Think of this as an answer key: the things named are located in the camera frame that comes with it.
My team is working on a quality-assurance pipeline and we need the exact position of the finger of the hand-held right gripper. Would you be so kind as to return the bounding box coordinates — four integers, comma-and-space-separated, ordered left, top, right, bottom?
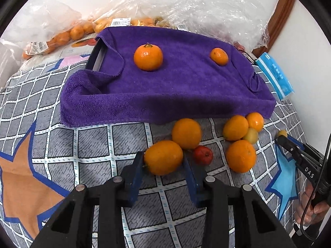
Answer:
275, 135, 306, 164

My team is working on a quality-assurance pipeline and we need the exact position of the clear bag of red fruit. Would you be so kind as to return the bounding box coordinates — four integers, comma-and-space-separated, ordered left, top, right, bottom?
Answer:
165, 0, 271, 55

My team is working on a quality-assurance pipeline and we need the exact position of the white plastic bag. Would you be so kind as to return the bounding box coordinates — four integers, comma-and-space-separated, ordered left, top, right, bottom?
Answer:
0, 37, 29, 83

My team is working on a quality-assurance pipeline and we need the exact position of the mandarin with stem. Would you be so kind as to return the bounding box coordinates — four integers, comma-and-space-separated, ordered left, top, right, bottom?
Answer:
133, 43, 164, 71

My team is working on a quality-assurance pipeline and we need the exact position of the black box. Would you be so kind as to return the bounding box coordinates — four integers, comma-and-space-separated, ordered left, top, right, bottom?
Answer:
85, 37, 109, 72

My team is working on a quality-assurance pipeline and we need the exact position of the small red fruit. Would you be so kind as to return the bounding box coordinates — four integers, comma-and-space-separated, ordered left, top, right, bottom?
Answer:
193, 146, 213, 166

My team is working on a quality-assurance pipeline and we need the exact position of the clear bag of mandarins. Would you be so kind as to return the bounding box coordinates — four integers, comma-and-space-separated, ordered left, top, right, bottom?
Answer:
5, 0, 97, 60

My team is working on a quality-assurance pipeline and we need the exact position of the person's right hand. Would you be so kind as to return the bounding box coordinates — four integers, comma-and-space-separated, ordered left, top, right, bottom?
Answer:
295, 183, 329, 226

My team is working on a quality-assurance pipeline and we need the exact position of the orange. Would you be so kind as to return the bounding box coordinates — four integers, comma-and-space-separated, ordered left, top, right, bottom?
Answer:
226, 139, 257, 173
172, 118, 202, 150
144, 140, 184, 176
223, 115, 249, 141
245, 112, 264, 132

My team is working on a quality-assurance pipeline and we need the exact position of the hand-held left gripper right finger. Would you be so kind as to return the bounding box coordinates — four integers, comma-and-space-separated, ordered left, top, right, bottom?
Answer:
182, 156, 298, 248

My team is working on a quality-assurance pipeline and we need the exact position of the small mandarin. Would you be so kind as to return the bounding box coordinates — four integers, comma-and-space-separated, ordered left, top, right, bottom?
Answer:
210, 48, 229, 66

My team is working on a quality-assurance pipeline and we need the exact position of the yellow-green pear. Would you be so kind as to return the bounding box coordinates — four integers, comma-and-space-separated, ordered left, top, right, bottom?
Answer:
242, 128, 259, 144

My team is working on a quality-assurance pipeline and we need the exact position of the clear bag of oranges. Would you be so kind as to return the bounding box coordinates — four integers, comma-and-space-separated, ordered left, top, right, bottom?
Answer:
89, 0, 161, 34

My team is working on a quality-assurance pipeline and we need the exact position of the clear bag of yellow fruit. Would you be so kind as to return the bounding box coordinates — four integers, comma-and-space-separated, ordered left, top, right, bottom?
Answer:
131, 0, 189, 31

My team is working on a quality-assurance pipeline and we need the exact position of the printed grey checked blanket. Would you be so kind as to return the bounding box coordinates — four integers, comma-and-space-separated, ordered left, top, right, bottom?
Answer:
0, 41, 331, 248

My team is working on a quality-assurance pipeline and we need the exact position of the blue tissue pack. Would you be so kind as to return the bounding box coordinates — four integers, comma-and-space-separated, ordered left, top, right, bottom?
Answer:
255, 52, 295, 100

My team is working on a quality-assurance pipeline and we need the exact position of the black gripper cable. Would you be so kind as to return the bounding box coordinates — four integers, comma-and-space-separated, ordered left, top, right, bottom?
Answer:
293, 132, 331, 242

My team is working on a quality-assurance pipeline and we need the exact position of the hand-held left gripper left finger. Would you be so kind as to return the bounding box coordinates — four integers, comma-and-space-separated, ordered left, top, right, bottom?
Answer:
32, 151, 145, 248

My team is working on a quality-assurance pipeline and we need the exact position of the purple towel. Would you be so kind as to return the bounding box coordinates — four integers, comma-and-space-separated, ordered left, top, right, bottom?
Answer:
60, 26, 277, 128

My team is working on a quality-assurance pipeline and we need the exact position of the wooden door frame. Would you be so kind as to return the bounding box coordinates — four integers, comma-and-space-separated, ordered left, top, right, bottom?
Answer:
252, 0, 296, 58

